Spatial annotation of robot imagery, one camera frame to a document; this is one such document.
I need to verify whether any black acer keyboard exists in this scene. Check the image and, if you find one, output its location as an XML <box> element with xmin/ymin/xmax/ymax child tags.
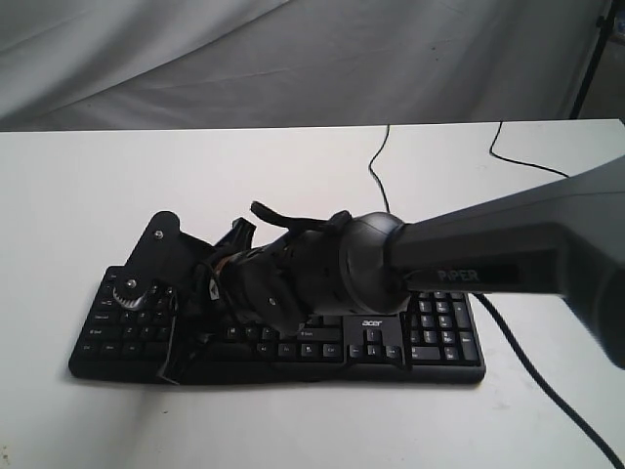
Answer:
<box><xmin>68</xmin><ymin>266</ymin><xmax>486</xmax><ymax>386</ymax></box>

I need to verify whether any black keyboard USB cable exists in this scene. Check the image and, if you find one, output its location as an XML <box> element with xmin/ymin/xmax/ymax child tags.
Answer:
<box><xmin>367</xmin><ymin>120</ymin><xmax>570</xmax><ymax>216</ymax></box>

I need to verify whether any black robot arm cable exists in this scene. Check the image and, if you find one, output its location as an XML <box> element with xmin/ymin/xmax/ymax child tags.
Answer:
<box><xmin>194</xmin><ymin>253</ymin><xmax>625</xmax><ymax>469</ymax></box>

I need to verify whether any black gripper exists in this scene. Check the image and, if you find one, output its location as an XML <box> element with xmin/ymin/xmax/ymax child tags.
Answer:
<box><xmin>154</xmin><ymin>218</ymin><xmax>274</xmax><ymax>387</ymax></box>

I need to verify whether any grey backdrop cloth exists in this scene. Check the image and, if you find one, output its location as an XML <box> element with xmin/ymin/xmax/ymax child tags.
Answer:
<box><xmin>1</xmin><ymin>1</ymin><xmax>609</xmax><ymax>131</ymax></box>

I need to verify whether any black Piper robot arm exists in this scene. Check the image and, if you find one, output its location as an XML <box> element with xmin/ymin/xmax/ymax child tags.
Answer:
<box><xmin>161</xmin><ymin>159</ymin><xmax>624</xmax><ymax>383</ymax></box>

